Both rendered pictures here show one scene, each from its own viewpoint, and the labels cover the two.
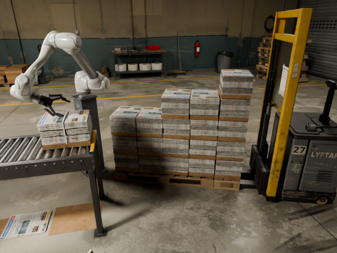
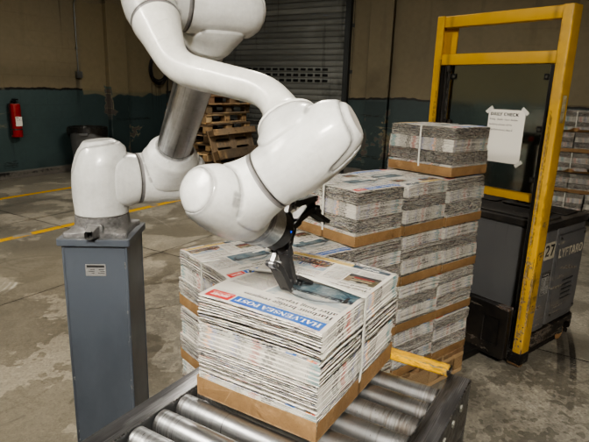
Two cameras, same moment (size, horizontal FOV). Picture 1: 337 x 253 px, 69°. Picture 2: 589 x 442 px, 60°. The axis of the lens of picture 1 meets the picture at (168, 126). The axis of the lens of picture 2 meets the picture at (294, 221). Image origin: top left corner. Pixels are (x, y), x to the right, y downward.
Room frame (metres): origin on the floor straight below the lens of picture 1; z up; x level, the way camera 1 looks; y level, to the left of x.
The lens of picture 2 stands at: (1.25, 1.65, 1.43)
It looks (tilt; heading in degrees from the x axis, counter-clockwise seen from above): 14 degrees down; 313
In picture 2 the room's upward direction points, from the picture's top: 2 degrees clockwise
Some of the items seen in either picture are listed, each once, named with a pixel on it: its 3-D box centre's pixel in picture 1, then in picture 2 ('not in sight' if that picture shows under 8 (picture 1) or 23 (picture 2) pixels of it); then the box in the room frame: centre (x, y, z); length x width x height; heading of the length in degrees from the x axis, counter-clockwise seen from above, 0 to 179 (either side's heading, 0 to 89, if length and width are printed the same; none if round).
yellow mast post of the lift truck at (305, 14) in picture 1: (285, 115); (541, 191); (2.11, -1.07, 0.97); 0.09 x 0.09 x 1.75; 82
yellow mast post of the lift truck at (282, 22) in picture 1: (268, 95); (433, 173); (2.76, -1.16, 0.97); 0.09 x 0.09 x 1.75; 82
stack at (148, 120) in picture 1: (165, 145); (320, 327); (2.59, 0.04, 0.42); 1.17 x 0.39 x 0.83; 82
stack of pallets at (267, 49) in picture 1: (281, 58); (211, 134); (8.28, -3.72, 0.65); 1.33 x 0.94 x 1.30; 106
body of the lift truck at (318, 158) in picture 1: (302, 154); (504, 267); (2.38, -1.48, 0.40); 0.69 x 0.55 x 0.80; 172
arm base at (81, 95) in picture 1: (82, 93); (101, 223); (2.69, 0.96, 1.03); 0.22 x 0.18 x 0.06; 137
